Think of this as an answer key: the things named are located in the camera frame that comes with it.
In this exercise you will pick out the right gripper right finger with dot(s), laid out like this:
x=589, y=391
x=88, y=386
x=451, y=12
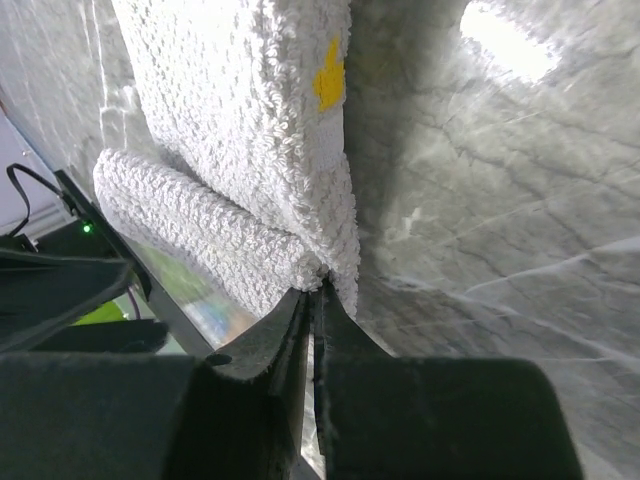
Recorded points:
x=336, y=333

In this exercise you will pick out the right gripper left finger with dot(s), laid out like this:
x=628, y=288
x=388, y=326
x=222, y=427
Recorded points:
x=272, y=356

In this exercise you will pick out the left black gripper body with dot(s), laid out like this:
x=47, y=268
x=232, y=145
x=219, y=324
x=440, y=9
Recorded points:
x=44, y=297

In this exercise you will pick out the white towel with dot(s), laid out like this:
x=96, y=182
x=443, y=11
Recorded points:
x=248, y=184

